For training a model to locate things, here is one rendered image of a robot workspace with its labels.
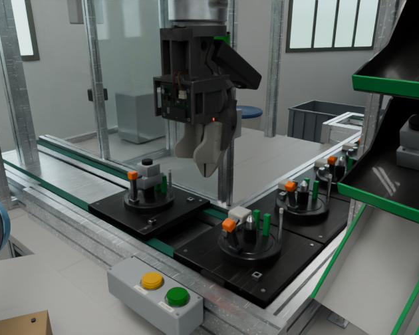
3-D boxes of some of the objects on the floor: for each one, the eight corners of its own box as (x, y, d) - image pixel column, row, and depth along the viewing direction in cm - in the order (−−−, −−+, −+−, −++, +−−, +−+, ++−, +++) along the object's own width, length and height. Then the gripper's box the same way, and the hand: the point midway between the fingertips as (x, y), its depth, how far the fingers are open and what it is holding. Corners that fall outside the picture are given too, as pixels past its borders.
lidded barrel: (242, 153, 436) (244, 103, 414) (269, 166, 397) (272, 111, 375) (207, 161, 412) (207, 108, 391) (231, 175, 374) (233, 117, 352)
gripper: (144, 25, 46) (153, 181, 54) (198, 25, 41) (200, 199, 48) (191, 24, 52) (193, 165, 60) (244, 25, 47) (239, 179, 54)
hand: (209, 167), depth 56 cm, fingers closed
